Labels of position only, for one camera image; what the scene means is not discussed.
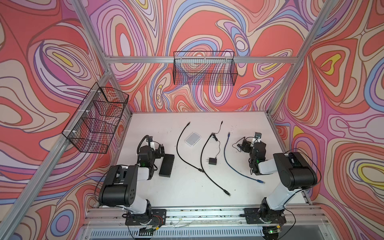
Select blue ethernet cable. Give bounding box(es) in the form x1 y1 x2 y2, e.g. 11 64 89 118
223 131 266 184

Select black power adapter with cord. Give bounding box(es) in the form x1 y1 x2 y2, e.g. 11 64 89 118
208 121 223 166

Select black wire basket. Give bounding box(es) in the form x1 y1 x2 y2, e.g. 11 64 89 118
62 83 129 154
173 50 238 86

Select aluminium front rail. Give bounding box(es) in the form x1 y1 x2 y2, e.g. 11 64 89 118
77 205 337 240

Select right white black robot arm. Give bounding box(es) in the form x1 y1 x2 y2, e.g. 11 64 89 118
237 138 318 224

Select left black wire basket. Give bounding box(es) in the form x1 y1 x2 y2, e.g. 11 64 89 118
62 83 129 154

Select aluminium frame struts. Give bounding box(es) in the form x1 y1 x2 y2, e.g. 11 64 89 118
0 0 349 240

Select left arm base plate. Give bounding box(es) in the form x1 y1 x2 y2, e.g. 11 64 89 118
122 209 167 227

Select white square router box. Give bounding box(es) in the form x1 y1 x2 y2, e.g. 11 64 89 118
185 132 201 147

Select black network switch box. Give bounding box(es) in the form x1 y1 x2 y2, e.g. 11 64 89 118
159 154 175 178

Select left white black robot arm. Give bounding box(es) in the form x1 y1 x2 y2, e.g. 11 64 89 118
98 135 165 217

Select rear black wire basket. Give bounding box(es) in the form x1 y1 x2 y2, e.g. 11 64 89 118
173 50 238 86

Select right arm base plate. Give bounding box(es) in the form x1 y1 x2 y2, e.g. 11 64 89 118
241 208 287 225

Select black ethernet cable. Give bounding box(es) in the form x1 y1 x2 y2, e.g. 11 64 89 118
176 121 232 197

